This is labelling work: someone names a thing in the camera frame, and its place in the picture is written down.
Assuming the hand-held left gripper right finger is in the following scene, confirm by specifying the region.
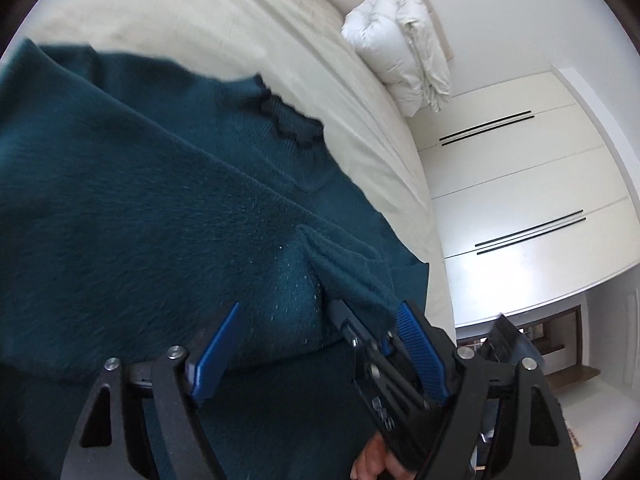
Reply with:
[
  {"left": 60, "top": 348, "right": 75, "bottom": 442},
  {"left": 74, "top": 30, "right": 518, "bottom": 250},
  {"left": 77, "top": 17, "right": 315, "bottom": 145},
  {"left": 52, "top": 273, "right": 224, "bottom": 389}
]
[{"left": 395, "top": 301, "right": 583, "bottom": 480}]

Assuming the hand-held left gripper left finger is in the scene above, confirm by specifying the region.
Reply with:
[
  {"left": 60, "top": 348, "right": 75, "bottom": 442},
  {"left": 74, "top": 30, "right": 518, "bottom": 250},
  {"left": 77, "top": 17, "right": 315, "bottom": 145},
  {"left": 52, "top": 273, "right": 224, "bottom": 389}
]
[{"left": 60, "top": 302, "right": 242, "bottom": 480}]

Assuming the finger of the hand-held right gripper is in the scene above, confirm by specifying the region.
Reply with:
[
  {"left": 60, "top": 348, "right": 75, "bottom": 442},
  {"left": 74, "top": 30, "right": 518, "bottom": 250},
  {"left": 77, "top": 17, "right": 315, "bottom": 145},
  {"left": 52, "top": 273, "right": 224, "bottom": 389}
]
[
  {"left": 326, "top": 299, "right": 383, "bottom": 391},
  {"left": 372, "top": 331, "right": 426, "bottom": 403}
]

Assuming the dark teal sweater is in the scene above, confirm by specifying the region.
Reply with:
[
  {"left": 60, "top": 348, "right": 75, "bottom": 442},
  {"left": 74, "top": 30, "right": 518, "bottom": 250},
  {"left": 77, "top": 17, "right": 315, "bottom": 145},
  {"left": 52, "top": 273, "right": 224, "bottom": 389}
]
[{"left": 0, "top": 37, "right": 431, "bottom": 480}]

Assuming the person's right hand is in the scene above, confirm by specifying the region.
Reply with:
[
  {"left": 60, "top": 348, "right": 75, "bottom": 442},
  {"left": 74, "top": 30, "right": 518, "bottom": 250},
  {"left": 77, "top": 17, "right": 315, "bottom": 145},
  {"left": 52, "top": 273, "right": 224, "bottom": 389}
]
[{"left": 350, "top": 432, "right": 417, "bottom": 480}]

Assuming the dark angular object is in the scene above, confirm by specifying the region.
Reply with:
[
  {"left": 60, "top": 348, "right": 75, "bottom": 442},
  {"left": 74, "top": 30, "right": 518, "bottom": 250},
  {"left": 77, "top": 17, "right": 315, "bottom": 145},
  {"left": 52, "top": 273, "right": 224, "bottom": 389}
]
[{"left": 482, "top": 314, "right": 546, "bottom": 366}]

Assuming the wooden shelf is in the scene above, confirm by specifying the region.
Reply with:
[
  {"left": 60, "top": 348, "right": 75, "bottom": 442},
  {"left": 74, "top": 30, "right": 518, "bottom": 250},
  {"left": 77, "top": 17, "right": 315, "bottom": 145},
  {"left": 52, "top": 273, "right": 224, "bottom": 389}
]
[{"left": 545, "top": 364, "right": 601, "bottom": 386}]

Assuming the white wardrobe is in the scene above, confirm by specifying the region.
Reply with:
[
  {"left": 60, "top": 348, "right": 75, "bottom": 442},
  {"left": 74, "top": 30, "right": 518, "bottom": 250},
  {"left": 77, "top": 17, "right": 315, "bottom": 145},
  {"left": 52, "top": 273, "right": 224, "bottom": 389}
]
[{"left": 405, "top": 65, "right": 640, "bottom": 328}]

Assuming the folded white duvet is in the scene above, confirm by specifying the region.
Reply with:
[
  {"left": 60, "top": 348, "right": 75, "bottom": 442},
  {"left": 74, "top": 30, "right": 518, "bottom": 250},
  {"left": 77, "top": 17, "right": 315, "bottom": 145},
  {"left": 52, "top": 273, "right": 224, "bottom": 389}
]
[{"left": 341, "top": 0, "right": 452, "bottom": 118}]

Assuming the bed with beige sheet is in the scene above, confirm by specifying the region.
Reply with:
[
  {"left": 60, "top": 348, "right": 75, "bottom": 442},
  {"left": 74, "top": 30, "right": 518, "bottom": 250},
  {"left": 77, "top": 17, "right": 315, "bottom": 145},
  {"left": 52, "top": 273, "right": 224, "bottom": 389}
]
[{"left": 7, "top": 0, "right": 456, "bottom": 331}]

